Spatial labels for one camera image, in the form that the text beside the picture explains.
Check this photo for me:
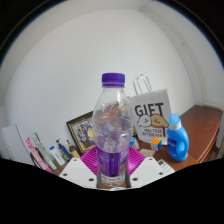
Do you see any white green-striped flat box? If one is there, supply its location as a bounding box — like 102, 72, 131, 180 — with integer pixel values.
31, 132, 58, 171

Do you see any dark amber-labelled small bottle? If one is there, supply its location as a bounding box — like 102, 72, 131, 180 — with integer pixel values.
66, 139, 81, 159

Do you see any small beige packet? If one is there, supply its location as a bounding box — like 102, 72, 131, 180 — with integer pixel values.
139, 148, 156, 158

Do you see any white remote control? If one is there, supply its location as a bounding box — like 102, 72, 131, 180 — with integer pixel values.
156, 158, 176, 176

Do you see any white blue-capped tube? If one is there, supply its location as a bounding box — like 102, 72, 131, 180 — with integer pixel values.
49, 145, 67, 167

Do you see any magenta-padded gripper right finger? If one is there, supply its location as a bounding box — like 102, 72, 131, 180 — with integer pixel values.
125, 146, 167, 190

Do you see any dark blue pump bottle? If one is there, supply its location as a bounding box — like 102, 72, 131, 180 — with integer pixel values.
55, 138, 72, 162

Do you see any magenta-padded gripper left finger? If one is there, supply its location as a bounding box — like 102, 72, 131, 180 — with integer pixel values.
58, 146, 101, 189

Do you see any colourful puzzle cube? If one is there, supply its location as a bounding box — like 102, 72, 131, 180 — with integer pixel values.
150, 138, 163, 152

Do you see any dark framed photograph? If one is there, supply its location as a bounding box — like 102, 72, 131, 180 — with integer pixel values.
65, 110, 98, 156

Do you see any white paper gift bag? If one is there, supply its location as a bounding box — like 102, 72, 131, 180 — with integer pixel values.
127, 74, 173, 147

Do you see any blue detergent bottle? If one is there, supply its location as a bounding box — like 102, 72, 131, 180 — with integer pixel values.
166, 113, 190, 163

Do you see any white flat board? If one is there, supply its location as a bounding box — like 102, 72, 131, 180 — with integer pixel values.
0, 123, 34, 165

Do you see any clear purple-capped drink bottle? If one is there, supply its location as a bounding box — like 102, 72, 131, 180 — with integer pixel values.
91, 72, 134, 188

